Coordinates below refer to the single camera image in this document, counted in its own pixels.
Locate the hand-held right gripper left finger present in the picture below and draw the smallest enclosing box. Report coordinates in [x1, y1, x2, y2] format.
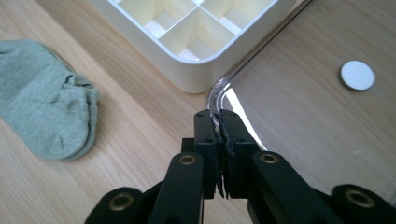
[193, 108, 226, 200]

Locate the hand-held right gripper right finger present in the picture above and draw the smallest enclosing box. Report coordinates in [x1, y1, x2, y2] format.
[219, 108, 262, 200]

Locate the white round disc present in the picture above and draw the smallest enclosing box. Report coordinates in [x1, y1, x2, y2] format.
[338, 60, 375, 91]

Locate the white divided storage box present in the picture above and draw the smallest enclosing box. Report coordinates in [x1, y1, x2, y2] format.
[85, 0, 302, 94]

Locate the green ankle sock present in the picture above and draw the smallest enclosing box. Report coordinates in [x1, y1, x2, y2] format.
[0, 38, 101, 162]

